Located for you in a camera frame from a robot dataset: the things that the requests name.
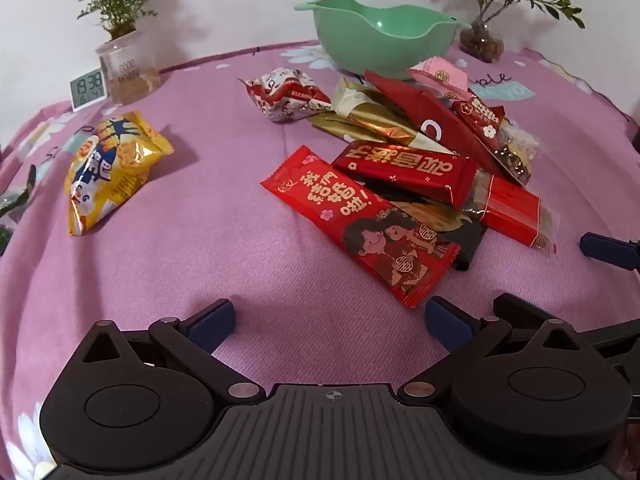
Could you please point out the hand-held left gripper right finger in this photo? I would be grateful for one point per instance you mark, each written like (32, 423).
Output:
(445, 322)

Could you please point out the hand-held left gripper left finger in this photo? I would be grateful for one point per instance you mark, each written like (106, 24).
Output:
(216, 321)

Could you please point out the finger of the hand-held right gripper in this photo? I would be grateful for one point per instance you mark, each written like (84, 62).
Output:
(520, 307)
(615, 252)

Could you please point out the black gold packet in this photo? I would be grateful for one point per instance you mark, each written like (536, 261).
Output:
(470, 242)

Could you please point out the red clear wafer packet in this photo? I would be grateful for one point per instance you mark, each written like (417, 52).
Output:
(510, 210)

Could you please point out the long red cartoon packet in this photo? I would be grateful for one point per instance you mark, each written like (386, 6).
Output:
(360, 225)

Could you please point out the red bar packet gold print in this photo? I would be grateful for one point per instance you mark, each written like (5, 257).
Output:
(400, 167)

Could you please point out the red flower-print clear packet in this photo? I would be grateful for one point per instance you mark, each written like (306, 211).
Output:
(480, 117)

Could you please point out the dark red packet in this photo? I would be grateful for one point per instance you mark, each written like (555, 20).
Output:
(430, 110)

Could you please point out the gold foil cone packet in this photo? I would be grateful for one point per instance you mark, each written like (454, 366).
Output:
(370, 112)

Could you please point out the olive gold packet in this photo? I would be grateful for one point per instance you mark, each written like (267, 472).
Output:
(335, 127)

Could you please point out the red white candy packet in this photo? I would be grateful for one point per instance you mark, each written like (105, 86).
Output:
(282, 92)

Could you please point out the pink packet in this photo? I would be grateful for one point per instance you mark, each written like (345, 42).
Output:
(430, 85)
(447, 71)

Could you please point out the green plastic bowl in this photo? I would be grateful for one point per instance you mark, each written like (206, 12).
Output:
(380, 25)

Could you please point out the pink printed tablecloth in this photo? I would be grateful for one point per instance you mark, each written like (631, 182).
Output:
(225, 240)

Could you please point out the yellow snack bag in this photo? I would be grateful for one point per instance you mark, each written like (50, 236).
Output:
(112, 170)

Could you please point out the dark green packet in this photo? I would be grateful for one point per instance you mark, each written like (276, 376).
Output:
(15, 200)

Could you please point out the leafy plant in glass vase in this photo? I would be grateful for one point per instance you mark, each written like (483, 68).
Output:
(482, 40)

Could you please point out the white digital clock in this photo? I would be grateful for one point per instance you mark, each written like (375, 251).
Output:
(89, 89)

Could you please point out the fine-leaf plant in clear cup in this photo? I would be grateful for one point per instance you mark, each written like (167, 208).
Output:
(127, 70)

